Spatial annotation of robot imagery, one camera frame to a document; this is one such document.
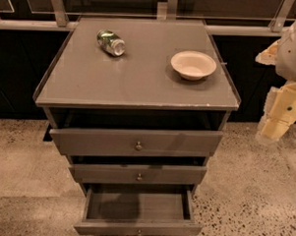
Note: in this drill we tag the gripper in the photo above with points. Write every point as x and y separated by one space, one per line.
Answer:
294 53

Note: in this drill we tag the grey bottom drawer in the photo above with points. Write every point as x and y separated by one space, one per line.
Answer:
138 211

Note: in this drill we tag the grey drawer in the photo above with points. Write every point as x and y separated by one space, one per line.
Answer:
138 143
138 174
138 211

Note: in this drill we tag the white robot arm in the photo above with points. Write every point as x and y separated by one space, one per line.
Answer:
285 58

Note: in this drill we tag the grey drawer cabinet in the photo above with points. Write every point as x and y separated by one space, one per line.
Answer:
90 88

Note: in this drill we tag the grey middle drawer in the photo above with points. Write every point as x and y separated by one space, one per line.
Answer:
138 174

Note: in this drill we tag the grey top drawer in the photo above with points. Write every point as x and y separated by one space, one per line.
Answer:
138 143

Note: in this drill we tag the green crushed soda can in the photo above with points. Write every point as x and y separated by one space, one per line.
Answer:
110 42

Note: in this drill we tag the metal railing frame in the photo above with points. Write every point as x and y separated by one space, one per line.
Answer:
222 17

